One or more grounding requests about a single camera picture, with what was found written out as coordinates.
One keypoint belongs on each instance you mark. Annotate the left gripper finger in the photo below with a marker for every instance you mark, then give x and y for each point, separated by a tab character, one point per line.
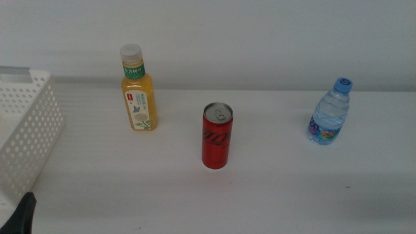
19	217

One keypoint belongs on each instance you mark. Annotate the yellow juice bottle green label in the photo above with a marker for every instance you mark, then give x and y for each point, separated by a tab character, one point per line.
139	94

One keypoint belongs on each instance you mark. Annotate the red cola can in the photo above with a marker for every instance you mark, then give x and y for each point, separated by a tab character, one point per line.
217	143

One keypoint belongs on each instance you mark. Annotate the clear water bottle blue cap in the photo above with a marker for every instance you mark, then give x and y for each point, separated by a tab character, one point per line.
330	113

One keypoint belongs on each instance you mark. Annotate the white perforated plastic basket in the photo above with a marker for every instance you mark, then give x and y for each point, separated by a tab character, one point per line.
16	195

